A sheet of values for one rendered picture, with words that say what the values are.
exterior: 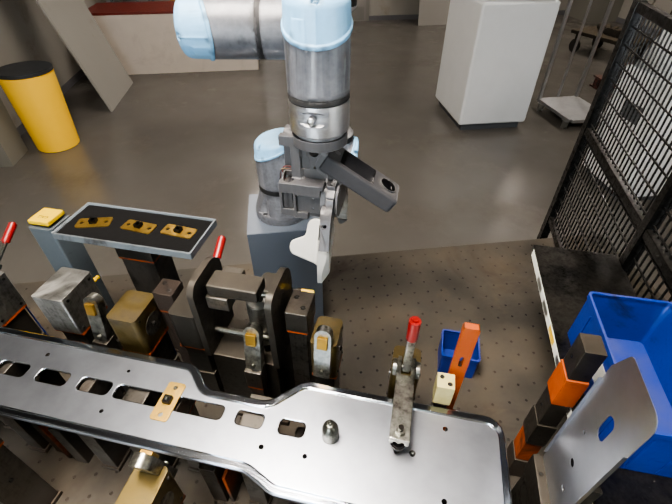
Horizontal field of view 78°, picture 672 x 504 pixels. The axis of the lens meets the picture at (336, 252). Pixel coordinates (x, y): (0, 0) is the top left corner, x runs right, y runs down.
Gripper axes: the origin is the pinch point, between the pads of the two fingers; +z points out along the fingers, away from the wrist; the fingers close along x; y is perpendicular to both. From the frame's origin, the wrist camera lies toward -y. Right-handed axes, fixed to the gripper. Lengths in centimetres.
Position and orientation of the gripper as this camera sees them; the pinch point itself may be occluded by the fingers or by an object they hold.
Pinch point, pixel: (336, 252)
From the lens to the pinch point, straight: 65.3
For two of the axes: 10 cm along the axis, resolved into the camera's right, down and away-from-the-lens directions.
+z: 0.0, 7.6, 6.5
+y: -9.8, -1.4, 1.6
